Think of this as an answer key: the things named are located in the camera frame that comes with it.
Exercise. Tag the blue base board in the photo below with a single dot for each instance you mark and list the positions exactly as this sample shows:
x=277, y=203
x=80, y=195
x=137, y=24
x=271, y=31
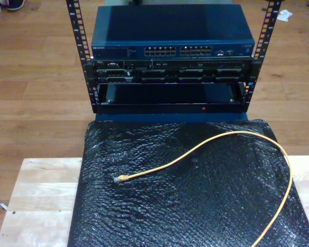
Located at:
x=170, y=117

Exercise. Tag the black rack server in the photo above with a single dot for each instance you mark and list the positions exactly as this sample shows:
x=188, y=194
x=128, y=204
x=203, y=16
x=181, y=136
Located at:
x=195, y=74

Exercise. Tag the black bubble mat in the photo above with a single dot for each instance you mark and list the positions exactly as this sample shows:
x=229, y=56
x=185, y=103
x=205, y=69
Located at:
x=170, y=205

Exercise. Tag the white crumpled paper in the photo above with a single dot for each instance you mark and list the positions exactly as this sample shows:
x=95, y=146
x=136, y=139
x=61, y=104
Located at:
x=284, y=16

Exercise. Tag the dark blue shoe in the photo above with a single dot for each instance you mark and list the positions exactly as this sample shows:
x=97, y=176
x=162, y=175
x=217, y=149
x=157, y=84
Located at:
x=15, y=5

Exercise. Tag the blue network switch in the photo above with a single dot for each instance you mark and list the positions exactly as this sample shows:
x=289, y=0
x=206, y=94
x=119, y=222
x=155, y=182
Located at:
x=170, y=23

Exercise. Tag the black perforated rack post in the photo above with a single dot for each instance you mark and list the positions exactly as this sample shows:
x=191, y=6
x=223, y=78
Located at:
x=77, y=25
x=269, y=18

